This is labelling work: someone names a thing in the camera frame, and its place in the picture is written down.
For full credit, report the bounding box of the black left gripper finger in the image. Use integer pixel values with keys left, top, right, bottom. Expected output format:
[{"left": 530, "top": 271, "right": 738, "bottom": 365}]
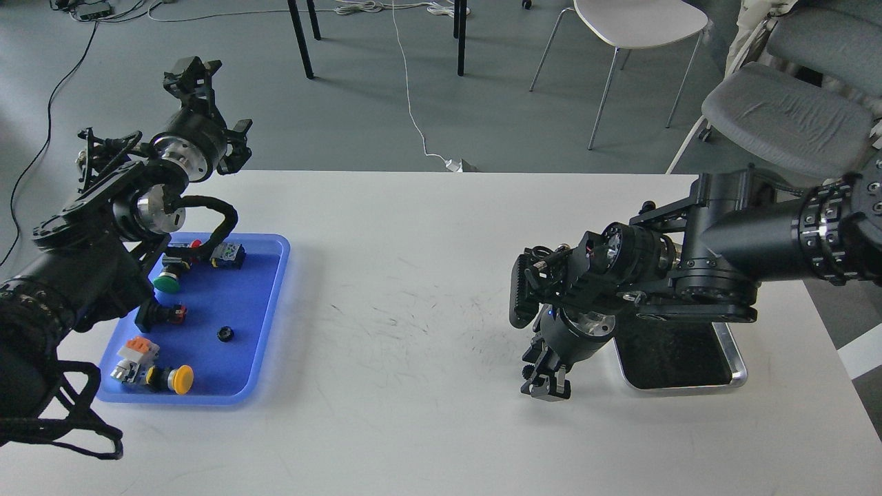
[
  {"left": 217, "top": 119, "right": 253, "bottom": 175},
  {"left": 163, "top": 56, "right": 223, "bottom": 117}
]

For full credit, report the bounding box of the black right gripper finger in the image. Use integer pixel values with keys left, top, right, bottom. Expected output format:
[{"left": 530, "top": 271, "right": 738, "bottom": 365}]
[
  {"left": 520, "top": 364, "right": 571, "bottom": 402},
  {"left": 521, "top": 335, "right": 552, "bottom": 380}
]

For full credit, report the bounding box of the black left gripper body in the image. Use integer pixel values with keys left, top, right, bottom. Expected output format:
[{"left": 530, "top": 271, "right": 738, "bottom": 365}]
[{"left": 151, "top": 109, "right": 227, "bottom": 183}]

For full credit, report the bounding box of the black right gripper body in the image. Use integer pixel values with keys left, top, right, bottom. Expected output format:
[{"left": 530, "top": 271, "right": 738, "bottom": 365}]
[{"left": 537, "top": 307, "right": 617, "bottom": 369}]

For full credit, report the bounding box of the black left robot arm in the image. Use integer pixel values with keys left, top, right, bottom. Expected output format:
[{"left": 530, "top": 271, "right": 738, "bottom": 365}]
[{"left": 2, "top": 56, "right": 252, "bottom": 459}]

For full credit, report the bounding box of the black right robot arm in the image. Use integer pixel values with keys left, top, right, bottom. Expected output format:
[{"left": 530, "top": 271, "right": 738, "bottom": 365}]
[{"left": 509, "top": 155, "right": 880, "bottom": 402}]

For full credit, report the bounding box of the silver metal tray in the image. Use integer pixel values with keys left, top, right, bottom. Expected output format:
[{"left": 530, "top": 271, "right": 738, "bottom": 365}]
[{"left": 614, "top": 320, "right": 748, "bottom": 395}]

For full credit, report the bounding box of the blue plastic tray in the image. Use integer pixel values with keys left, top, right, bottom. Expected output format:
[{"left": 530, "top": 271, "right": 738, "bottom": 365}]
[{"left": 97, "top": 233, "right": 290, "bottom": 405}]

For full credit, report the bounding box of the black table leg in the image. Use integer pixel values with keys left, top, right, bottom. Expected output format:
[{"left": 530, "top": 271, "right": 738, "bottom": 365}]
[
  {"left": 286, "top": 0, "right": 315, "bottom": 81},
  {"left": 453, "top": 0, "right": 467, "bottom": 76},
  {"left": 306, "top": 0, "right": 322, "bottom": 41}
]

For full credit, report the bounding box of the white chair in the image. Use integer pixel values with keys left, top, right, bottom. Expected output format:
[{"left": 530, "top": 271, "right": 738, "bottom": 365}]
[{"left": 529, "top": 1, "right": 710, "bottom": 150}]

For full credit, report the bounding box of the grey padded chair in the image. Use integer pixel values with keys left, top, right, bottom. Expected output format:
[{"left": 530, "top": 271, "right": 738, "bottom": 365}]
[{"left": 690, "top": 62, "right": 874, "bottom": 179}]

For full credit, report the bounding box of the red push button switch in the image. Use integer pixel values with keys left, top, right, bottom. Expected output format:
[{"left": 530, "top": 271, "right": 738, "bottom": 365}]
[{"left": 190, "top": 242, "right": 247, "bottom": 269}]

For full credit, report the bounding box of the black floor cable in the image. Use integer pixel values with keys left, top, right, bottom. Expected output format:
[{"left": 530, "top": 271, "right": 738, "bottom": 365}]
[{"left": 0, "top": 0, "right": 163, "bottom": 269}]

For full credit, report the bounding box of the green push button switch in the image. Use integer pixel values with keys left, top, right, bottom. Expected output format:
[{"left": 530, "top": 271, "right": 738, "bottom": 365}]
[{"left": 152, "top": 255, "right": 192, "bottom": 294}]

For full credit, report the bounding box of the black selector switch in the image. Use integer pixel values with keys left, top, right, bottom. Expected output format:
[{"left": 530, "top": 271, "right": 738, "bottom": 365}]
[{"left": 134, "top": 298, "right": 188, "bottom": 333}]

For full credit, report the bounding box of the white floor cable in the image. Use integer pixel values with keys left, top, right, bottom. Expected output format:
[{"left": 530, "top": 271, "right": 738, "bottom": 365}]
[{"left": 147, "top": 0, "right": 478, "bottom": 173}]

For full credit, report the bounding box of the orange white switch block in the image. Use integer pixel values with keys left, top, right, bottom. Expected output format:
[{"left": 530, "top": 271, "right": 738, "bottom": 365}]
[{"left": 117, "top": 335, "right": 161, "bottom": 365}]

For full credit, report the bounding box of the yellow push button switch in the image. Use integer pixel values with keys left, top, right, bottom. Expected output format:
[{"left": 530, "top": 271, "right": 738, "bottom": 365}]
[{"left": 110, "top": 363, "right": 194, "bottom": 395}]

